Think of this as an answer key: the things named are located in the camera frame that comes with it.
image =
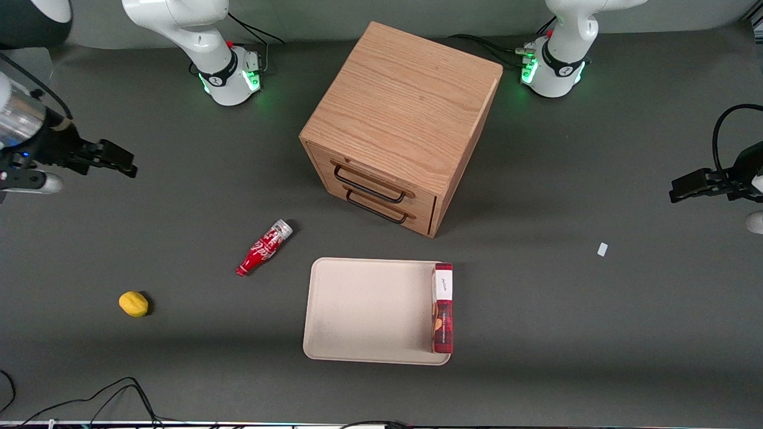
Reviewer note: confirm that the wooden drawer cabinet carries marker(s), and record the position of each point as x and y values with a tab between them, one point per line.
405	113

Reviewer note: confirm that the beige plastic tray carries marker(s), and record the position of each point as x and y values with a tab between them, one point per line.
369	310

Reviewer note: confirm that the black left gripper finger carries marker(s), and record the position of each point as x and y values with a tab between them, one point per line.
691	177
694	193

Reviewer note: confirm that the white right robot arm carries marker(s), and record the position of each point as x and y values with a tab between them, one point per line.
199	36

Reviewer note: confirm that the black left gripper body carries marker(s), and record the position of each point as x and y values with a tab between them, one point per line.
743	171

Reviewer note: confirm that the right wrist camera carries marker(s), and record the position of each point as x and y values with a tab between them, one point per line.
36	182

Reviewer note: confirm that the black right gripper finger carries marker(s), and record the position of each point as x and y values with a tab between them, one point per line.
113	167
113	152

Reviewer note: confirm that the yellow lemon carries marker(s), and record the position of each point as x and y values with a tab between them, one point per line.
133	304

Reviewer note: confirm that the small white tape piece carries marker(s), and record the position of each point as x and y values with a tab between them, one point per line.
602	249

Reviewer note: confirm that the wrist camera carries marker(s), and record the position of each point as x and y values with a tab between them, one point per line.
755	222
36	182

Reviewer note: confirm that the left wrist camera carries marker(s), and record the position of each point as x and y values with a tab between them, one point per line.
755	222

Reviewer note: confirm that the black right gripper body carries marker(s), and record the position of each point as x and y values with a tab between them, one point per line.
55	146

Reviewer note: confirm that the red coke bottle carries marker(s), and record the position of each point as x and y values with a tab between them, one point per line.
262	250

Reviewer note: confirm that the red snack box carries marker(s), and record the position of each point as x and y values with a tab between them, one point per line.
443	310

